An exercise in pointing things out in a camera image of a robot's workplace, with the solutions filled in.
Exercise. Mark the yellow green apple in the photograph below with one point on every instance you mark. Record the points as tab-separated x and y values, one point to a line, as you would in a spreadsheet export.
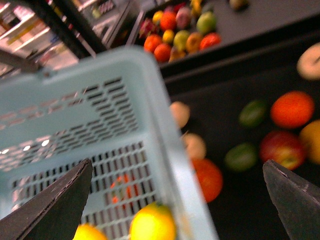
180	39

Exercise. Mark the yellow apple front tray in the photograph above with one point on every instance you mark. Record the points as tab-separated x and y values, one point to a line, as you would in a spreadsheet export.
310	138

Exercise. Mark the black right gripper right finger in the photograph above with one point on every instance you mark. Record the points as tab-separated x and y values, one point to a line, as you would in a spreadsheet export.
297	201

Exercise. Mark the white pear right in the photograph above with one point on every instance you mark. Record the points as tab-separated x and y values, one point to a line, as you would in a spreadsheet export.
308	65

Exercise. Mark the left beverage shelf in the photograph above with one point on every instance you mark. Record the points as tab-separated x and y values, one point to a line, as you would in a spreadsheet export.
23	33

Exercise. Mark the black metal display shelf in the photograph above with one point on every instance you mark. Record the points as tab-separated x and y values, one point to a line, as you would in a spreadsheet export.
262	67

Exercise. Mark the orange on front tray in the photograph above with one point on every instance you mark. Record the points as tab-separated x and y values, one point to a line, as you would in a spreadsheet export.
292	110

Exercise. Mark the orange front left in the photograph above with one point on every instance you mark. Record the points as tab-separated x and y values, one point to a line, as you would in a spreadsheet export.
151	42

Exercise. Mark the large orange back row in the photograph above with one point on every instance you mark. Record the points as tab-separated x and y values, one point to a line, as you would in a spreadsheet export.
168	21

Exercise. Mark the white pear left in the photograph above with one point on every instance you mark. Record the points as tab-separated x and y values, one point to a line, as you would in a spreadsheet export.
181	113

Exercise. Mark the pink peach in pile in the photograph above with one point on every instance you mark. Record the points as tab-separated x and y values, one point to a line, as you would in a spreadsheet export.
183	18

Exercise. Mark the green lime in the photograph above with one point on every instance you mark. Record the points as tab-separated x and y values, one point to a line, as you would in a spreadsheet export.
253	114

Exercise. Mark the light blue carried basket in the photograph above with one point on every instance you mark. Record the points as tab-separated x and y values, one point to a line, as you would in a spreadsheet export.
114	110

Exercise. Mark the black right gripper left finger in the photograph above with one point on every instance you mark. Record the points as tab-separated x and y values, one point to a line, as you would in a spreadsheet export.
54	213

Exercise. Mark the red orange tomato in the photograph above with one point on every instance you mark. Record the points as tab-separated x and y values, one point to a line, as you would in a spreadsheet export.
210	40

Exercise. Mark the small yellow lemon in pile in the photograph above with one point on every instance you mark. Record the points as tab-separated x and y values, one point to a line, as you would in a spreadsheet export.
168	36

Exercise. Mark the orange front middle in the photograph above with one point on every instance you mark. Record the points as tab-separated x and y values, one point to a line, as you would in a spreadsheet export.
162	53

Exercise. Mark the pink dragon fruit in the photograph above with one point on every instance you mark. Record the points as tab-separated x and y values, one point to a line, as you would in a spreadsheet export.
147	28

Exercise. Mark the yellow orange apple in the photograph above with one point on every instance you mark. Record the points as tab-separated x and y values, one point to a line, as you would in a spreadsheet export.
193	42

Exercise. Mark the red apple front tray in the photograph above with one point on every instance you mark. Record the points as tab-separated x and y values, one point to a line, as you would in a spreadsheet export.
283	147

